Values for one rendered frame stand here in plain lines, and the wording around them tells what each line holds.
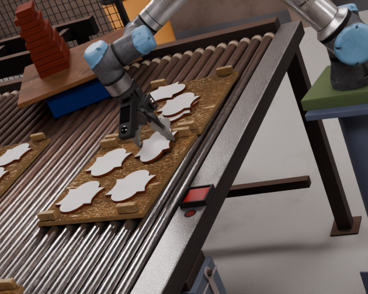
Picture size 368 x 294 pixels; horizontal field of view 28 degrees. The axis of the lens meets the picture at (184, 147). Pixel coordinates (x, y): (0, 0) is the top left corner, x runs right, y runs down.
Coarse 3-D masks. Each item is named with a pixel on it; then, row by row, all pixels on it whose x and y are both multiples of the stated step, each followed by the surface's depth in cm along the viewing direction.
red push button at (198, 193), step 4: (196, 188) 191; (200, 188) 190; (204, 188) 189; (208, 188) 188; (188, 192) 190; (192, 192) 190; (196, 192) 189; (200, 192) 188; (204, 192) 187; (188, 196) 189; (192, 196) 188; (196, 196) 187; (200, 196) 186; (204, 196) 186; (184, 200) 188; (188, 200) 187; (192, 200) 186
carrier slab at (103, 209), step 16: (128, 144) 231; (176, 144) 218; (192, 144) 217; (128, 160) 220; (160, 160) 212; (176, 160) 208; (80, 176) 222; (112, 176) 214; (160, 176) 203; (64, 192) 216; (96, 208) 200; (112, 208) 196; (144, 208) 190; (48, 224) 204; (64, 224) 201
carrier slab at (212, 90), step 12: (192, 84) 258; (204, 84) 253; (216, 84) 249; (228, 84) 245; (204, 96) 243; (216, 96) 240; (192, 108) 238; (204, 108) 234; (216, 108) 234; (180, 120) 233; (192, 120) 229; (204, 120) 226; (144, 132) 234; (192, 132) 223
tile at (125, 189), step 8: (128, 176) 208; (136, 176) 206; (144, 176) 204; (152, 176) 202; (120, 184) 205; (128, 184) 203; (136, 184) 201; (144, 184) 200; (112, 192) 202; (120, 192) 200; (128, 192) 199; (136, 192) 198; (144, 192) 197; (112, 200) 199; (120, 200) 197; (128, 200) 197
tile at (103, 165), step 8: (112, 152) 227; (120, 152) 225; (96, 160) 226; (104, 160) 224; (112, 160) 222; (120, 160) 219; (96, 168) 221; (104, 168) 219; (112, 168) 217; (120, 168) 216; (96, 176) 216; (104, 176) 216
